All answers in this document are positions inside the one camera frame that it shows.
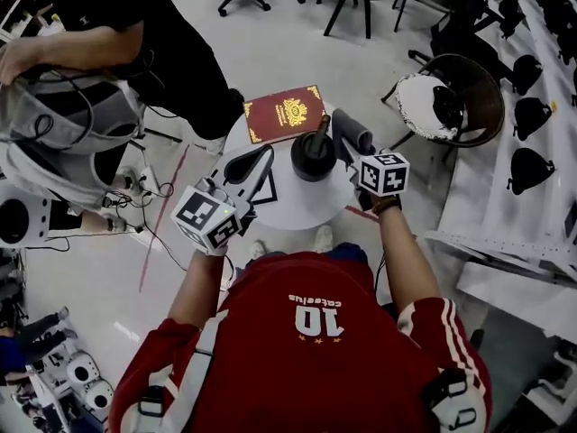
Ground person's red shirt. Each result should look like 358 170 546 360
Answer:
107 250 495 433

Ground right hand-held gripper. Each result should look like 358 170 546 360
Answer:
338 136 411 197

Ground dark wicker chair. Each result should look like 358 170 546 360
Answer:
381 52 506 161

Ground black floor cable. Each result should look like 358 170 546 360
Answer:
44 180 188 272

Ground white body harness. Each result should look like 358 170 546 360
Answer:
119 311 490 433

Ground person's blue shorts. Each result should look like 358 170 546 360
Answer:
234 241 369 272

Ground person's left forearm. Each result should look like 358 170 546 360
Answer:
167 250 226 328

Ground person's right forearm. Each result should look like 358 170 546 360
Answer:
376 205 443 319

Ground black vase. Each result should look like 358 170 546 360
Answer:
290 115 338 182

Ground black picture frame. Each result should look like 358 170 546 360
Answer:
250 171 279 206

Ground white board panel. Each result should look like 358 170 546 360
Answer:
454 259 577 337

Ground white shelving rack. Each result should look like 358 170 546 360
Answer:
426 0 577 283

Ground black drawstring pouch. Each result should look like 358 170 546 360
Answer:
431 85 463 128

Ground person's white right shoe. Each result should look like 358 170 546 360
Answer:
313 224 334 254

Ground white round device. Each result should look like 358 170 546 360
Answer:
83 379 114 410
0 185 50 247
66 352 99 383

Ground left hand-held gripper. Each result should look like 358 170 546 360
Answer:
169 144 275 257

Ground white power strip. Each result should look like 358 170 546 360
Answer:
134 167 161 196

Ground person's right hand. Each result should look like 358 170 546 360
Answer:
359 189 401 212

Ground grey cloth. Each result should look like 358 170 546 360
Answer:
331 108 375 152

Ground white seat cushion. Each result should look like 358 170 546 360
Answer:
394 73 463 142

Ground round white side table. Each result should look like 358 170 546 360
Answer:
211 101 357 231

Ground red book with gold ornament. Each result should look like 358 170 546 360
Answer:
243 84 326 145

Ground row of black bags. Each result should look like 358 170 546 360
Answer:
498 0 577 197

